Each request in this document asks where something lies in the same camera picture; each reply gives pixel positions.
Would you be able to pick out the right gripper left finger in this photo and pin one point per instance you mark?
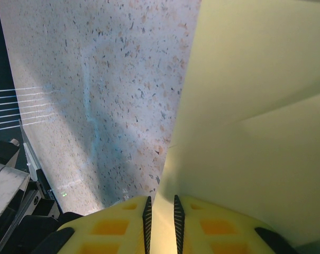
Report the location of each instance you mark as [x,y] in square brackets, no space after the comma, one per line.
[109,227]

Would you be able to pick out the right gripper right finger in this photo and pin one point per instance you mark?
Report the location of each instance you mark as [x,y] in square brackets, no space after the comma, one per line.
[218,230]

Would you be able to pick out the pale yellow paper sheet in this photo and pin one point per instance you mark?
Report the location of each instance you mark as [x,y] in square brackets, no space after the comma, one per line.
[255,105]

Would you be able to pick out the grey sheet at corner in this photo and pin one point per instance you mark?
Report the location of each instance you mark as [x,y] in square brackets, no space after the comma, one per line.
[3,190]

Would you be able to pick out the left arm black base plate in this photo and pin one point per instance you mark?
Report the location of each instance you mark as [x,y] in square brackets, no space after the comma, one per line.
[2,153]

